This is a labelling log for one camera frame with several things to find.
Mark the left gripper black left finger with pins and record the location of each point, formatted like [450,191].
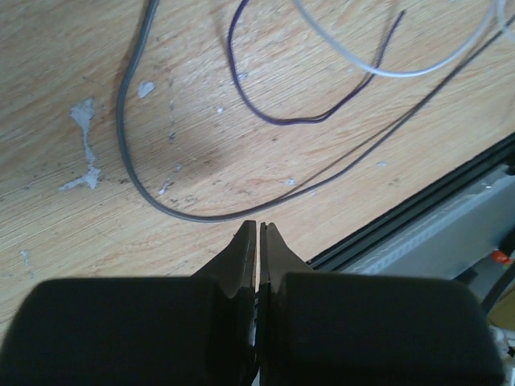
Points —
[195,330]

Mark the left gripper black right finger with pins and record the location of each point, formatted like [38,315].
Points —
[350,329]

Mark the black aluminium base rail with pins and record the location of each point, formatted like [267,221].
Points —
[353,247]

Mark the light blue slotted cable duct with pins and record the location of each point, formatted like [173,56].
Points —
[449,239]

